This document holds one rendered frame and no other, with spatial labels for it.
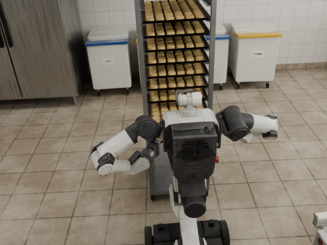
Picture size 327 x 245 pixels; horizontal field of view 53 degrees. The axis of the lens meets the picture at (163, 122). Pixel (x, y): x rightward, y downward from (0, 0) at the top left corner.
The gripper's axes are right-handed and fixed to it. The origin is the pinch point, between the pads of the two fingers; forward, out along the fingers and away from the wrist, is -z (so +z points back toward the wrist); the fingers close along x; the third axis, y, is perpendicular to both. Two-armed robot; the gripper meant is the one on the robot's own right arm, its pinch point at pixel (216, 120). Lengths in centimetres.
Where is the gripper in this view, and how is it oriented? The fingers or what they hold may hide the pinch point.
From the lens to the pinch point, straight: 219.2
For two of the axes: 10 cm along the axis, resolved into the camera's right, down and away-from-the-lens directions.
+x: -0.4, -8.5, -5.3
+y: -6.6, 4.2, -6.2
